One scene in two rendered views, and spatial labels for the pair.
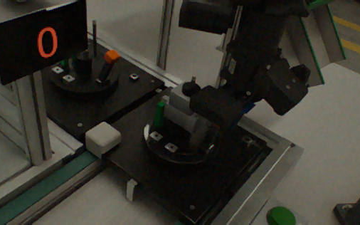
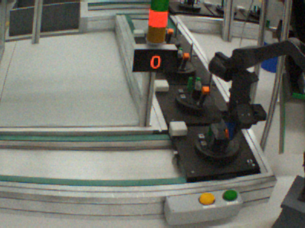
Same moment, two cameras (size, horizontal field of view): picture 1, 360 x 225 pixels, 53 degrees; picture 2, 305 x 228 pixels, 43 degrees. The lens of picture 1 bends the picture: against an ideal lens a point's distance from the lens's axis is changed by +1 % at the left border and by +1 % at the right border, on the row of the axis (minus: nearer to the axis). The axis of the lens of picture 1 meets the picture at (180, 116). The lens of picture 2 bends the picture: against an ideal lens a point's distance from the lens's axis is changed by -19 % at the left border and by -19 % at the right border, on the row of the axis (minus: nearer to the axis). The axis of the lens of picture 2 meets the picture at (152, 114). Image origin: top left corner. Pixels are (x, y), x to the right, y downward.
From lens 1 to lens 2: 0.84 m
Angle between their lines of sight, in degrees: 37
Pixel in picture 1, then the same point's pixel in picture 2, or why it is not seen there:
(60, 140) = (159, 123)
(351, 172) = not seen: hidden behind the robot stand
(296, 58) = not seen: outside the picture
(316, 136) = not seen: outside the picture
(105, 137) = (178, 127)
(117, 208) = (164, 164)
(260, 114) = (288, 170)
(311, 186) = (277, 209)
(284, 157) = (264, 179)
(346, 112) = not seen: outside the picture
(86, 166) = (162, 140)
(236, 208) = (214, 184)
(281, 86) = (239, 112)
